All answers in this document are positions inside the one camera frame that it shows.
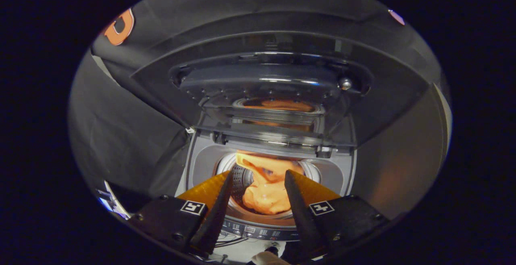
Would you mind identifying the tangle of floor cables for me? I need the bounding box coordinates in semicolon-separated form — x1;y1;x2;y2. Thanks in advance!
214;236;250;263

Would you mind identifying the black backdrop cloth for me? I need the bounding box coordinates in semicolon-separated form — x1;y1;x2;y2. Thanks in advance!
67;0;444;201

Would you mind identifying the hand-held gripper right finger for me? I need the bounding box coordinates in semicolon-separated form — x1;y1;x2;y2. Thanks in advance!
284;169;391;259

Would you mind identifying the dark washing machine lid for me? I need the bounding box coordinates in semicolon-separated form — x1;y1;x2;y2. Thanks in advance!
131;31;430;154

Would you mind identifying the white blue edged board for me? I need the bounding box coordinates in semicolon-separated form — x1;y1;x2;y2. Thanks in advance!
97;180;131;220

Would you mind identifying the orange polo shirt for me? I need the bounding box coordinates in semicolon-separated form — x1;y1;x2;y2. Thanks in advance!
236;152;307;216

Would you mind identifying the grey cabinet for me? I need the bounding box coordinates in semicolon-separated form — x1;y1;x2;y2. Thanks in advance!
355;83;452;219

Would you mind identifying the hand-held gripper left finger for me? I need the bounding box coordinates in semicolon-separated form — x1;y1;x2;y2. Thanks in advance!
127;170;234;257

